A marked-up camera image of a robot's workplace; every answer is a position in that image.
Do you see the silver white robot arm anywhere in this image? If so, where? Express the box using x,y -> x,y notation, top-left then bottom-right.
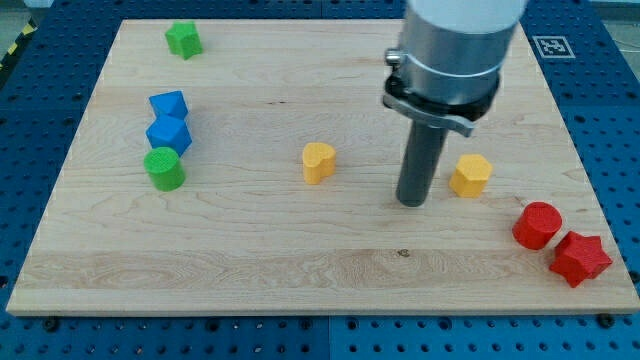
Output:
382,0 -> 527,137

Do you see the yellow heart block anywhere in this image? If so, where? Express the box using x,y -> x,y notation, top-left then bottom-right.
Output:
302,142 -> 337,185

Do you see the light wooden board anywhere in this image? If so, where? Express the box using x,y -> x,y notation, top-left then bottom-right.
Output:
7,20 -> 639,317

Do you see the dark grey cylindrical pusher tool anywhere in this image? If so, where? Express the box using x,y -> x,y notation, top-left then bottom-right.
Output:
396,121 -> 448,207

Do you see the yellow hexagon block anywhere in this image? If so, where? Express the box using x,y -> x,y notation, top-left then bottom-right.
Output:
449,154 -> 493,198

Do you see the green cylinder block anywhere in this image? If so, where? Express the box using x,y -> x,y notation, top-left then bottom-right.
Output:
143,147 -> 186,192

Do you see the blue cube block lower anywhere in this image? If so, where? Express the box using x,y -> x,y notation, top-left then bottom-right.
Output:
146,115 -> 192,157

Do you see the blue cube block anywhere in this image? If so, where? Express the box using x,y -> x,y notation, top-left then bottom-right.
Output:
146,115 -> 192,157
149,90 -> 189,120

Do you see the blue cube block upper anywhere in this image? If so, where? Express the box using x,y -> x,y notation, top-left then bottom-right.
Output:
149,90 -> 189,120

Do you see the green star block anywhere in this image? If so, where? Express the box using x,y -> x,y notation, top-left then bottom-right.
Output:
165,21 -> 203,60

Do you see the red cylinder block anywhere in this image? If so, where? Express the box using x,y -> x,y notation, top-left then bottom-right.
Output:
512,202 -> 562,250

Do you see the white fiducial marker tag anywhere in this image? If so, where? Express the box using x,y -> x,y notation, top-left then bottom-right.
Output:
533,35 -> 575,59

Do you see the red star block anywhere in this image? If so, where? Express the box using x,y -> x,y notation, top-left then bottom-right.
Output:
549,231 -> 613,288

